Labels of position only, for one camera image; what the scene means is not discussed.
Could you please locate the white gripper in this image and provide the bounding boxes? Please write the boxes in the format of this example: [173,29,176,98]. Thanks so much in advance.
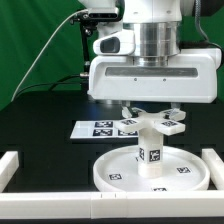
[88,48,221,116]

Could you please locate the white cross-shaped table base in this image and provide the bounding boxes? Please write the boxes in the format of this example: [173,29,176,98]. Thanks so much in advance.
[114,108,186,136]

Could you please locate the white round table top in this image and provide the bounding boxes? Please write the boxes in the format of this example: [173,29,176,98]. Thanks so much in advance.
[93,145,210,192]

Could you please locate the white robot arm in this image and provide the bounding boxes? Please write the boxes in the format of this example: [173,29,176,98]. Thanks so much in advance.
[78,0,222,103]

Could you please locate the white marker tag plate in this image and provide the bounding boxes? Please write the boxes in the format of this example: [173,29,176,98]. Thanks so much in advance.
[70,120,138,140]

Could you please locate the white U-shaped obstacle fence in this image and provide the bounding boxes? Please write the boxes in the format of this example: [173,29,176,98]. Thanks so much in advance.
[0,149,224,219]

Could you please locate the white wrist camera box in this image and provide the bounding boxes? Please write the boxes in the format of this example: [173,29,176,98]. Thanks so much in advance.
[93,29,135,55]

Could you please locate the black cable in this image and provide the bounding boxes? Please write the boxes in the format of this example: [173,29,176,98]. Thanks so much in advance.
[13,74,91,100]

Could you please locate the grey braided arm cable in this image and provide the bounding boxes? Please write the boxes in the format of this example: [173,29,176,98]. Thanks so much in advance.
[194,0,224,58]

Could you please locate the white camera cable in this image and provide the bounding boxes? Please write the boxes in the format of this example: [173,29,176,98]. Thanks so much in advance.
[10,9,89,102]

